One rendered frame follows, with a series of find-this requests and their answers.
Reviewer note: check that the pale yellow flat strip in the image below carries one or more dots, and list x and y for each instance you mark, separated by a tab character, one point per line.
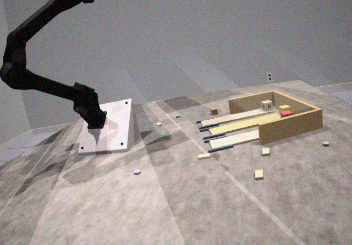
234	127

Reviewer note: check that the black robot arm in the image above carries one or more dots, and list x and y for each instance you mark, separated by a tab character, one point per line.
15	74

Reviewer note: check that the small brown cube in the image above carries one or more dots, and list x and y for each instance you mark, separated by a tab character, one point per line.
214	111

